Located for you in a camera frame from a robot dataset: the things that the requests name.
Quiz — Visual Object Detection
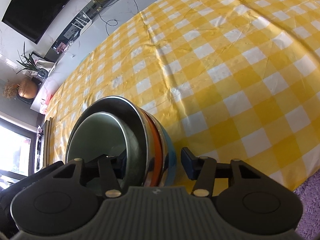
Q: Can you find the dried flower bunch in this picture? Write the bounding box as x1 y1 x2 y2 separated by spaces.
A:
3 82 19 99

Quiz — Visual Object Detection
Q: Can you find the blue steel bowl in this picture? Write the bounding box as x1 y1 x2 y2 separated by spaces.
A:
159 124 177 187

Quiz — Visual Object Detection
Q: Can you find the copper round vase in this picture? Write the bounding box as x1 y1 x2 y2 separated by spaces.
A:
18 77 38 99

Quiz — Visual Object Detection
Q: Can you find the white wifi router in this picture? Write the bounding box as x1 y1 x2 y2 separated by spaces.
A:
71 11 93 36

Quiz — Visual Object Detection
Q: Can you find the purple fuzzy cushion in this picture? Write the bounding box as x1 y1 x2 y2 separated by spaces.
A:
294 170 320 239

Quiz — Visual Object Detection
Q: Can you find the green ceramic bowl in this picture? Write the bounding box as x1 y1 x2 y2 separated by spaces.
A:
66 112 148 191

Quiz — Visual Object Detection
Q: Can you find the orange steel bowl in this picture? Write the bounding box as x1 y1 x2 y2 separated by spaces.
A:
64 95 164 188

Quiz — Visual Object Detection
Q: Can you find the yellow checkered tablecloth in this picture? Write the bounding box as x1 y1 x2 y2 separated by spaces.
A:
47 0 319 190

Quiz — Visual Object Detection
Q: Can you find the black television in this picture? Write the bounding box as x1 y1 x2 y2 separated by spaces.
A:
2 0 69 44

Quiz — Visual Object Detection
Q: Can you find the white marble tv console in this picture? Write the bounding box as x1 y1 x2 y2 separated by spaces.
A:
30 0 196 113

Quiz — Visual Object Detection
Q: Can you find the green plant in blue vase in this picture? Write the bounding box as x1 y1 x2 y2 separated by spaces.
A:
17 43 49 79

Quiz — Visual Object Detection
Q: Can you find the pink storage box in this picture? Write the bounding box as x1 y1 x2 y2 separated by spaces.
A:
39 93 53 115

